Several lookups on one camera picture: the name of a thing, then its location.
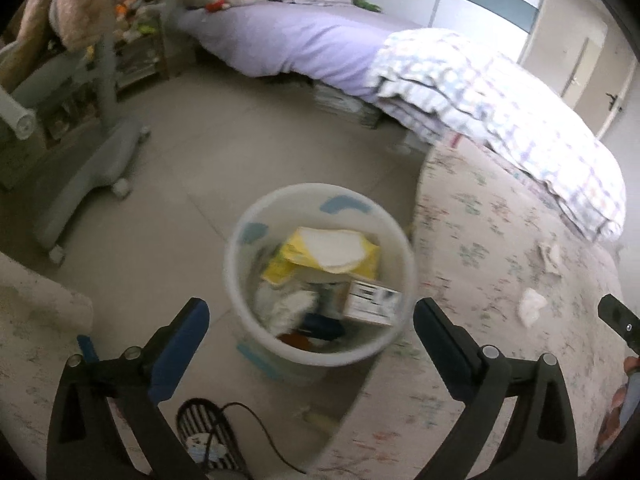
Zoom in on patterned white paper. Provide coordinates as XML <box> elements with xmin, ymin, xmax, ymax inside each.
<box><xmin>252</xmin><ymin>280</ymin><xmax>321</xmax><ymax>336</ymax></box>

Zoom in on crumpled white tissue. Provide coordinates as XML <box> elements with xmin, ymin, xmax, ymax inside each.
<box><xmin>517</xmin><ymin>287</ymin><xmax>549</xmax><ymax>330</ymax></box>
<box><xmin>537</xmin><ymin>241</ymin><xmax>563</xmax><ymax>277</ymax></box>

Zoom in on orange wrapper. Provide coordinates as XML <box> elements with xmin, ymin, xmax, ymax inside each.
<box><xmin>277</xmin><ymin>332</ymin><xmax>326</xmax><ymax>351</ymax></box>

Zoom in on yellow wet wipes packet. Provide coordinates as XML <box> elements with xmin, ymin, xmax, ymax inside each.
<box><xmin>262</xmin><ymin>226</ymin><xmax>381</xmax><ymax>286</ymax></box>

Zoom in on plaid quilt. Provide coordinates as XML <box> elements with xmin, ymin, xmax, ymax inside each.
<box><xmin>365</xmin><ymin>27</ymin><xmax>627</xmax><ymax>243</ymax></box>

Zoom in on small pale scrap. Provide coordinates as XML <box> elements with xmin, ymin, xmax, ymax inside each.
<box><xmin>300</xmin><ymin>407</ymin><xmax>346</xmax><ymax>433</ymax></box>

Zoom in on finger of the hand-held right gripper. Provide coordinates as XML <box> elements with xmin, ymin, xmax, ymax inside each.
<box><xmin>597</xmin><ymin>294</ymin><xmax>640</xmax><ymax>356</ymax></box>

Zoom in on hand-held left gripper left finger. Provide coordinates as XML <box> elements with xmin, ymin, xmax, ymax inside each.
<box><xmin>46</xmin><ymin>297</ymin><xmax>211</xmax><ymax>480</ymax></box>

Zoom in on white waste bin blue patches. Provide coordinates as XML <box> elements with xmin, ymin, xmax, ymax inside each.
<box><xmin>223</xmin><ymin>182</ymin><xmax>418</xmax><ymax>386</ymax></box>

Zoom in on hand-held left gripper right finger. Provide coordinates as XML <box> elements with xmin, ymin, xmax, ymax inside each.
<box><xmin>413</xmin><ymin>297</ymin><xmax>581</xmax><ymax>480</ymax></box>

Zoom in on black cable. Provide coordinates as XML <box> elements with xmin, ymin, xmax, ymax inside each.
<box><xmin>207</xmin><ymin>402</ymin><xmax>308</xmax><ymax>476</ymax></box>

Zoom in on yellow green plush toy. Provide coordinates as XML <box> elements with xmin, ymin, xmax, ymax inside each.
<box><xmin>122</xmin><ymin>15</ymin><xmax>161</xmax><ymax>43</ymax></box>

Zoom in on brown fleece blanket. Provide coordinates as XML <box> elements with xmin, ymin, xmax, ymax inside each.
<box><xmin>20</xmin><ymin>0</ymin><xmax>191</xmax><ymax>51</ymax></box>

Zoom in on wooden nightstand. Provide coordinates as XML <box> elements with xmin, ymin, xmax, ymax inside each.
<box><xmin>112</xmin><ymin>0</ymin><xmax>171</xmax><ymax>92</ymax></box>

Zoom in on blue box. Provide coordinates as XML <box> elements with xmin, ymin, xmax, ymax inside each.
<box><xmin>300</xmin><ymin>312</ymin><xmax>346</xmax><ymax>341</ymax></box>

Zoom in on floral sheet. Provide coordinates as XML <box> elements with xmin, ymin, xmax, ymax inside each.
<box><xmin>310</xmin><ymin>140</ymin><xmax>626</xmax><ymax>480</ymax></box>

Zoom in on floral cushion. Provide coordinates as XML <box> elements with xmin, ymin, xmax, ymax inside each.
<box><xmin>0</xmin><ymin>252</ymin><xmax>151</xmax><ymax>480</ymax></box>

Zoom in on small black striped fan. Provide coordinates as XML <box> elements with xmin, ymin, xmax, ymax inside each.
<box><xmin>175</xmin><ymin>398</ymin><xmax>236</xmax><ymax>476</ymax></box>

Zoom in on bed with lavender sheet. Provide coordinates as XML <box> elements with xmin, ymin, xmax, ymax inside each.
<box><xmin>175</xmin><ymin>2</ymin><xmax>431</xmax><ymax>106</ymax></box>

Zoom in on cream door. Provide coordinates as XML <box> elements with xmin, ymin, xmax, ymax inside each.
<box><xmin>560</xmin><ymin>0</ymin><xmax>626</xmax><ymax>131</ymax></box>

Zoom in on white wardrobe teal stripe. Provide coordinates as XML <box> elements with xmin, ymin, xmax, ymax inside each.
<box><xmin>357</xmin><ymin>0</ymin><xmax>551</xmax><ymax>61</ymax></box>

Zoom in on blue strip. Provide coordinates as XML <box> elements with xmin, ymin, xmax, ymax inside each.
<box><xmin>77</xmin><ymin>335</ymin><xmax>99</xmax><ymax>364</ymax></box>

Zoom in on small white cardboard box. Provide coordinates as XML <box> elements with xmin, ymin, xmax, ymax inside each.
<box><xmin>342</xmin><ymin>277</ymin><xmax>403</xmax><ymax>328</ymax></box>

